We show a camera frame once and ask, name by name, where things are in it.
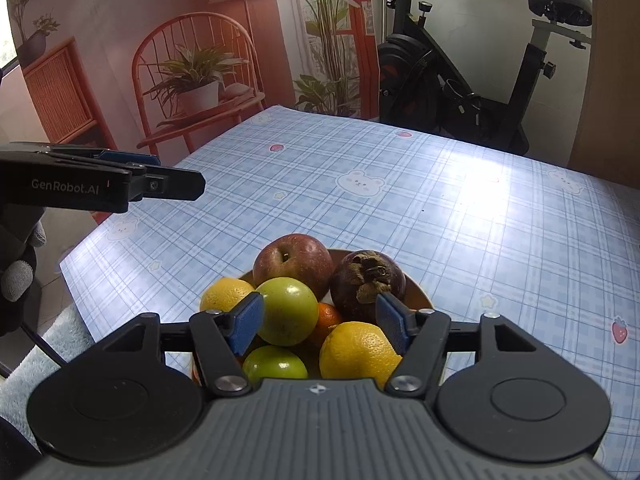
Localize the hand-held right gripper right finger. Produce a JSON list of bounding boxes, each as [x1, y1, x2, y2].
[[376, 292, 556, 397]]

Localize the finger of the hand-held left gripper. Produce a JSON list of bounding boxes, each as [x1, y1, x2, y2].
[[47, 144, 162, 166], [129, 166, 206, 202]]

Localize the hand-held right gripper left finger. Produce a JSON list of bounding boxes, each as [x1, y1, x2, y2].
[[97, 292, 265, 396]]

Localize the yellow lemon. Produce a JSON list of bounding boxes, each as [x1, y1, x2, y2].
[[319, 321, 403, 380], [199, 277, 257, 313]]

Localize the beige bowl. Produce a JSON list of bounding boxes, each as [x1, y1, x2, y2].
[[187, 249, 435, 386]]

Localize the green apple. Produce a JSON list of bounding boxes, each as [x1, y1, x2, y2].
[[242, 345, 309, 380], [255, 276, 320, 347]]

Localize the dark purple mangosteen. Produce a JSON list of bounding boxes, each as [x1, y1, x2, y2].
[[329, 250, 407, 326]]

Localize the orange mandarin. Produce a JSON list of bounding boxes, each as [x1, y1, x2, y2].
[[305, 302, 345, 351]]

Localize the person's left hand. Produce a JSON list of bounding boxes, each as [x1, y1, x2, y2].
[[0, 207, 47, 338]]

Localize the red apple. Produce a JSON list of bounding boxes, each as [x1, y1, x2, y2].
[[252, 233, 335, 301]]

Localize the blue checked tablecloth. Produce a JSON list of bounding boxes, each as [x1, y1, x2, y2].
[[59, 105, 640, 480]]

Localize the black exercise bike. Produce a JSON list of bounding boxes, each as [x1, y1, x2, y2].
[[367, 0, 593, 156]]

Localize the brown wooden board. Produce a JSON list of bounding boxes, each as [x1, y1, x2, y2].
[[567, 0, 640, 186]]

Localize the wall poster with plants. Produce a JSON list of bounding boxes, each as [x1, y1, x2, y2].
[[0, 0, 381, 226]]

